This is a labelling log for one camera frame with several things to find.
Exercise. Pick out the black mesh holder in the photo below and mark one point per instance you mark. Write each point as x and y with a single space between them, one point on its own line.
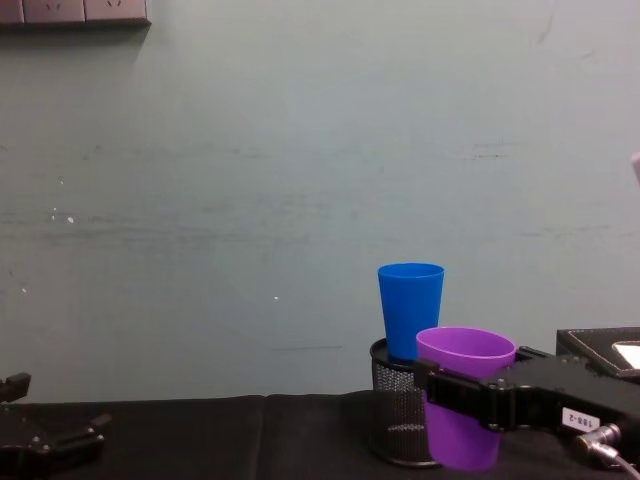
400 400

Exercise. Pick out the black table cloth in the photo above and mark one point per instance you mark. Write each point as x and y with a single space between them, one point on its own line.
225 440

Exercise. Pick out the blue plastic cup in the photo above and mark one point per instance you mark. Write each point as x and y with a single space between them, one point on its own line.
412 310

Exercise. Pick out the dark wall trunking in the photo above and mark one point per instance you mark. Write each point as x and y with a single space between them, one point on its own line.
75 25

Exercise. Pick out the black leather tissue box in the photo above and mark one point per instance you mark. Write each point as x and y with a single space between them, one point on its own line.
585 350

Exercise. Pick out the purple plastic cup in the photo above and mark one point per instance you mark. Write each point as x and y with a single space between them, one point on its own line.
462 445

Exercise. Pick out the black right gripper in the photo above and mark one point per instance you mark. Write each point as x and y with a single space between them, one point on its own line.
545 395

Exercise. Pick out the white tissue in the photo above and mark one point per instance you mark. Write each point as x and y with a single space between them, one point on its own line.
629 354

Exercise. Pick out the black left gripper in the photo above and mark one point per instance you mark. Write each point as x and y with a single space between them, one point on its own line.
45 462

